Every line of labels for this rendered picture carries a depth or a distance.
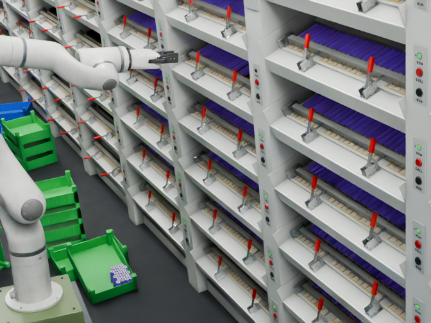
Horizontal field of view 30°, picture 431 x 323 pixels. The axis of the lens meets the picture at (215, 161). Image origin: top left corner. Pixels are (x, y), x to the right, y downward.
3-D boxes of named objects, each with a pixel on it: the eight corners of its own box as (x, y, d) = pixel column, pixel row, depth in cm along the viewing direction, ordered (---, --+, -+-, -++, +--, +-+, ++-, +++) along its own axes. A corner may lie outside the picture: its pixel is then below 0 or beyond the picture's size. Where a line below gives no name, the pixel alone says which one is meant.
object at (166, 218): (189, 258, 330) (175, 234, 323) (136, 204, 381) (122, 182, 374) (229, 229, 334) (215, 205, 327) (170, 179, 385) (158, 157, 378)
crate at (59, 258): (63, 284, 342) (60, 268, 339) (50, 263, 359) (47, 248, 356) (129, 262, 353) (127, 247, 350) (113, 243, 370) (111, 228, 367)
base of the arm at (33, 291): (13, 318, 257) (6, 268, 250) (-1, 291, 273) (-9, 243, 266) (70, 302, 265) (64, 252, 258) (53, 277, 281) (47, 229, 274)
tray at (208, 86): (258, 127, 239) (246, 102, 234) (176, 79, 290) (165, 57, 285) (311, 91, 243) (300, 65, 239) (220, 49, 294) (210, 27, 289)
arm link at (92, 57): (124, 60, 252) (115, 41, 257) (83, 63, 246) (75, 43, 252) (119, 80, 258) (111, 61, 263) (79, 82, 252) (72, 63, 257)
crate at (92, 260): (137, 288, 333) (136, 275, 328) (91, 304, 326) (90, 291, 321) (111, 241, 354) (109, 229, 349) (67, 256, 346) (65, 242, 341)
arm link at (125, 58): (112, 69, 263) (120, 68, 264) (121, 75, 256) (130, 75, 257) (112, 43, 260) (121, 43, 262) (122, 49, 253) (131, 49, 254)
